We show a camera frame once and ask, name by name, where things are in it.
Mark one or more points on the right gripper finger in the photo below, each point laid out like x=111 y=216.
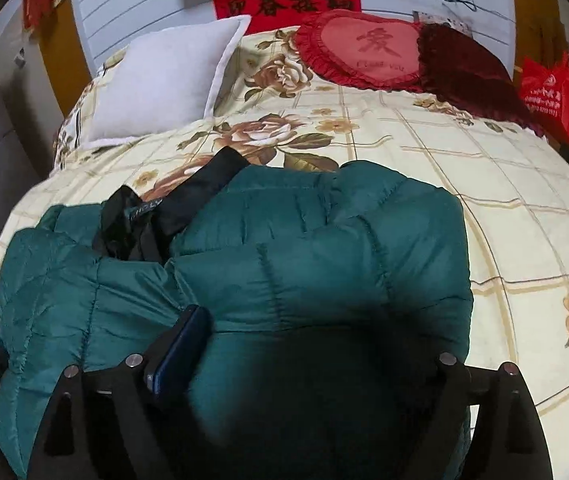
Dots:
x=173 y=358

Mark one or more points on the green quilted puffer jacket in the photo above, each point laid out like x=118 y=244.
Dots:
x=332 y=295

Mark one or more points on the white square pillow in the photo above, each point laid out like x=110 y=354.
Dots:
x=166 y=80

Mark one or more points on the red heart cushion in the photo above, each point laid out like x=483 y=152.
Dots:
x=362 y=51

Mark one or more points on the floral checked bed sheet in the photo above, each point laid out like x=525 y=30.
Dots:
x=512 y=186

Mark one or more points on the dark red velvet cushion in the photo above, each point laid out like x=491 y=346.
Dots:
x=462 y=72

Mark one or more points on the red shopping bag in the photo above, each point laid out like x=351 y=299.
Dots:
x=545 y=92

